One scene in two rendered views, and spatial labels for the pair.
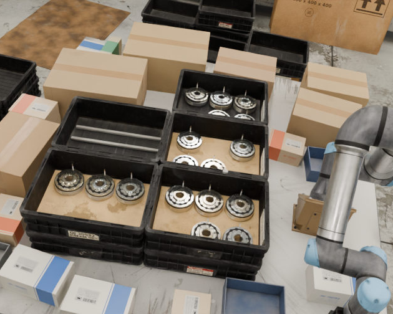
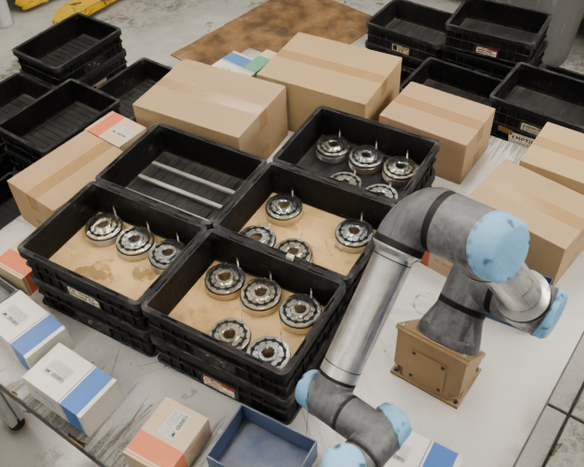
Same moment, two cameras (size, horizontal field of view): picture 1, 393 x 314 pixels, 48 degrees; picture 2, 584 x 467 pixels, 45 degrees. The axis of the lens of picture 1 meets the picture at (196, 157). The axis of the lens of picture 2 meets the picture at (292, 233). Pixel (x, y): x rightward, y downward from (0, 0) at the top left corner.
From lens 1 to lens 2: 0.75 m
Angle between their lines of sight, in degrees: 22
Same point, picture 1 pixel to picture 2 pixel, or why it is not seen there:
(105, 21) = (342, 31)
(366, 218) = (529, 388)
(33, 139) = (91, 169)
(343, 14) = not seen: outside the picture
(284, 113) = not seen: hidden behind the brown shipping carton
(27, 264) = (17, 315)
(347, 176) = (371, 288)
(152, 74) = (296, 109)
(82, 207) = (104, 264)
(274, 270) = not seen: hidden behind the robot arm
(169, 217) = (200, 302)
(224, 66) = (400, 110)
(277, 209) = (386, 336)
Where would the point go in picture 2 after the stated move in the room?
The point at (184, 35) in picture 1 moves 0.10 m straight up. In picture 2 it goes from (359, 57) to (360, 31)
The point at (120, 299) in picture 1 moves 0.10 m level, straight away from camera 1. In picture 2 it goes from (92, 386) to (110, 352)
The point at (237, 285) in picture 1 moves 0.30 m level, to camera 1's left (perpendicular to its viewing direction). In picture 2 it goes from (259, 420) to (157, 368)
